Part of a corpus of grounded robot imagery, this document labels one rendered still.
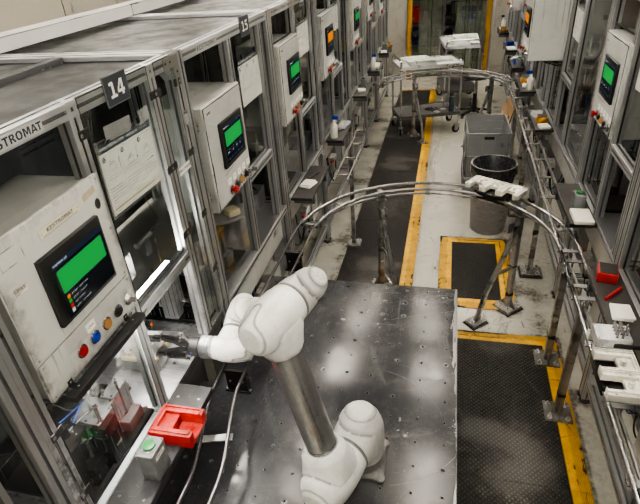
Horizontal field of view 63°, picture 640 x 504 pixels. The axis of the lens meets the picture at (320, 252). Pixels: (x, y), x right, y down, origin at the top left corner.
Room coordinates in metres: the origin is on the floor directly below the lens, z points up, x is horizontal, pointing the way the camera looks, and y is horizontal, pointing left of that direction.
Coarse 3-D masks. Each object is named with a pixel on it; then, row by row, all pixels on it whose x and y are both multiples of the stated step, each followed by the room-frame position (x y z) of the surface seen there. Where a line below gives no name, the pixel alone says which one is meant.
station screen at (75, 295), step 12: (96, 228) 1.27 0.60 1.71; (84, 240) 1.22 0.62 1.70; (72, 252) 1.16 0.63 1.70; (60, 264) 1.11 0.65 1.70; (96, 264) 1.23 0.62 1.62; (108, 264) 1.27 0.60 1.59; (84, 276) 1.17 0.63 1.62; (96, 276) 1.21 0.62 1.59; (108, 276) 1.26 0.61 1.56; (60, 288) 1.09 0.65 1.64; (72, 288) 1.12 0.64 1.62; (84, 288) 1.16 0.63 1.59; (96, 288) 1.20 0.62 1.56; (72, 300) 1.11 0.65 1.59; (84, 300) 1.14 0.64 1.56; (72, 312) 1.09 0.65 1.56
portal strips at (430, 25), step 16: (432, 0) 9.42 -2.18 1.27; (464, 0) 9.30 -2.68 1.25; (480, 0) 9.23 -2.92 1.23; (432, 16) 9.43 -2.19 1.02; (464, 16) 9.29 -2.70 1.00; (480, 16) 9.23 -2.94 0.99; (432, 32) 9.43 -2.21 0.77; (464, 32) 9.29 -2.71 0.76; (480, 32) 9.22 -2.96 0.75; (432, 48) 9.43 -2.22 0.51; (464, 48) 9.28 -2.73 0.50; (464, 64) 9.28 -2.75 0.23; (480, 64) 9.21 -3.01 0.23
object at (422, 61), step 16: (400, 64) 6.56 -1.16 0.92; (416, 64) 6.57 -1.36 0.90; (432, 64) 6.58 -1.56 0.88; (448, 64) 6.57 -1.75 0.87; (400, 80) 6.55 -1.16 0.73; (448, 80) 7.06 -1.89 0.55; (400, 96) 6.55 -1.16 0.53; (448, 96) 7.04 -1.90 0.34; (400, 112) 6.55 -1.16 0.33; (432, 112) 6.66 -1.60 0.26; (448, 112) 6.57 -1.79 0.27; (400, 128) 6.53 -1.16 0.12
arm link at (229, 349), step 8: (224, 328) 1.57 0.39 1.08; (232, 328) 1.56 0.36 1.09; (216, 336) 1.55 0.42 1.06; (224, 336) 1.53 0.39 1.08; (232, 336) 1.52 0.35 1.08; (216, 344) 1.50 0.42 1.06; (224, 344) 1.49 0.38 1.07; (232, 344) 1.49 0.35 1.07; (240, 344) 1.48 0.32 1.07; (216, 352) 1.48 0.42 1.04; (224, 352) 1.47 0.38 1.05; (232, 352) 1.47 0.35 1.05; (240, 352) 1.46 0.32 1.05; (248, 352) 1.47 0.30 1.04; (224, 360) 1.47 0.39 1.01; (232, 360) 1.47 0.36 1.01; (240, 360) 1.46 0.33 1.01; (248, 360) 1.47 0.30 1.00
